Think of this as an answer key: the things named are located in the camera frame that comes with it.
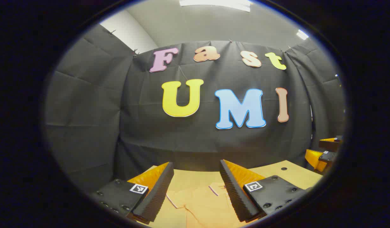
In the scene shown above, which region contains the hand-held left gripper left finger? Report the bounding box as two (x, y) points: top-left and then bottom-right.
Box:
(91, 161), (175, 225)

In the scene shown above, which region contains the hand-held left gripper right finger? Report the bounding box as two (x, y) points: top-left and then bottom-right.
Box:
(219, 159), (309, 223)

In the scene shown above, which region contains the black backdrop cloth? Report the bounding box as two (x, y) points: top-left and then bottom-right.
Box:
(43, 24), (346, 195)

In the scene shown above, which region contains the orange polo T-shirt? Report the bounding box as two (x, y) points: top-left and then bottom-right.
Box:
(166, 183), (250, 228)

